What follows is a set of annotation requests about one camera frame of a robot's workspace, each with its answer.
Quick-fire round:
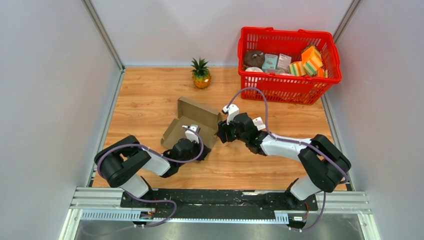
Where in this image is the aluminium corner rail right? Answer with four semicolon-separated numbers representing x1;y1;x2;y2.
333;0;362;43

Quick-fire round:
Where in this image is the red plastic basket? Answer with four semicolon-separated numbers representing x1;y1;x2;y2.
237;26;342;105

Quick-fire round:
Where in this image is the aluminium corner rail left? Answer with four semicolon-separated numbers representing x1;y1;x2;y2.
81;0;125;73

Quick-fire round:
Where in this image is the aluminium base frame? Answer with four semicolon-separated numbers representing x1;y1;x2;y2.
59;187;380;240

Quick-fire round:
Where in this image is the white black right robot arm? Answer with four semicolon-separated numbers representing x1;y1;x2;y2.
216;113;352;210

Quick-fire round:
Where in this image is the toy pineapple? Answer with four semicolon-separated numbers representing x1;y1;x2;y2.
191;57;212;89

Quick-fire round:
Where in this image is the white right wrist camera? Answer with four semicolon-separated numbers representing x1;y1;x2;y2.
222;103;240;125

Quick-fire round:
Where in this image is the aluminium corner rail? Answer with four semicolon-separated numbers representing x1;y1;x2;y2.
81;0;125;73
333;0;362;43

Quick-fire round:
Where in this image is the grey small box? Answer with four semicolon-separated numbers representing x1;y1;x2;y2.
275;53;292;73

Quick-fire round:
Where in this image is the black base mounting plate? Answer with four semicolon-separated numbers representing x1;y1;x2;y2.
120;188;318;220

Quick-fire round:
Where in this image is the small white paper packet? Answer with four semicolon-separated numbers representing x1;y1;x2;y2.
252;117;267;131

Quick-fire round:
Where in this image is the teal small box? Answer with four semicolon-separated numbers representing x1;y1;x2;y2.
261;53;279;72

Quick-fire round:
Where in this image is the brown cardboard box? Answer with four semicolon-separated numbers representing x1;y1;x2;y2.
160;96;223;152

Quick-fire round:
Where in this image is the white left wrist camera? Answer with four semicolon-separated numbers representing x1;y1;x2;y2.
182;124;200;144

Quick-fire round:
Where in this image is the brown round object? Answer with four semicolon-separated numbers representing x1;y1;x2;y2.
243;50;265;69

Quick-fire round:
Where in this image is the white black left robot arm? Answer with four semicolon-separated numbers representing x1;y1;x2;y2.
94;135;211;208

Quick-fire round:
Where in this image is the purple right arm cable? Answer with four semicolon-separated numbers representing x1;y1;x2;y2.
225;87;349;232

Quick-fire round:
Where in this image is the striped yellow green sponge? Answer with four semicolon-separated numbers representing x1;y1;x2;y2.
288;61;307;77

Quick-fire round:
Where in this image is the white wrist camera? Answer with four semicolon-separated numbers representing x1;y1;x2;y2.
182;124;200;144
222;103;240;125

